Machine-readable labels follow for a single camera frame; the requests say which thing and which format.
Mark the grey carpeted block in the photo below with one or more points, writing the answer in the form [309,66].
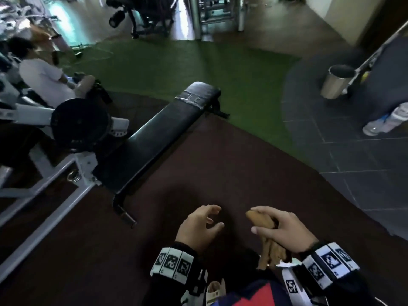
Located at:
[385,79]

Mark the person's colourful garment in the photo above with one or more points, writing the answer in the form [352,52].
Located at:
[255,294]

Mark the clear blue spray bottle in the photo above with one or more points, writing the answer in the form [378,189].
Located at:
[374,127]

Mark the marker wristband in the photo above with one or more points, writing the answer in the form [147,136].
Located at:
[172,261]
[328,261]

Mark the green turf mat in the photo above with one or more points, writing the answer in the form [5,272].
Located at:
[207,70]

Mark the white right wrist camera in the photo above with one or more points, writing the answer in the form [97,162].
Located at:
[291,285]

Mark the person's left hand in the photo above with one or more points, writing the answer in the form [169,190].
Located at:
[194,232]

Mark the person's right hand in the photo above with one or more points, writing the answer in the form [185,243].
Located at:
[287,229]

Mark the white machine frame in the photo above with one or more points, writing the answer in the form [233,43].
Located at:
[79,124]

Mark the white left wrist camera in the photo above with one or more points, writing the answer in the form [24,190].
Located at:
[191,297]

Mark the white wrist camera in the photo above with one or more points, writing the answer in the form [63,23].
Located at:
[191,297]
[291,285]

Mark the person's left forearm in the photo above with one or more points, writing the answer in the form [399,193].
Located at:
[165,293]

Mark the brown cleaning cloth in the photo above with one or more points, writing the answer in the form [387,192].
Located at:
[271,251]

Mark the left marker wristband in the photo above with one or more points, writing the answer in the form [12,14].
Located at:
[172,261]

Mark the person's right forearm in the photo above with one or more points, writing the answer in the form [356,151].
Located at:
[353,293]

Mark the steel bin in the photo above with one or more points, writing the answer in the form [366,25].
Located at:
[334,84]

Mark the right marker wristband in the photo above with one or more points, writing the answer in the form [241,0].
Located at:
[328,261]

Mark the black bench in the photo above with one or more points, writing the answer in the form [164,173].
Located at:
[153,140]

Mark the grey metal rack frame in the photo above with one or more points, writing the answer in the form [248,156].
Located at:
[194,15]

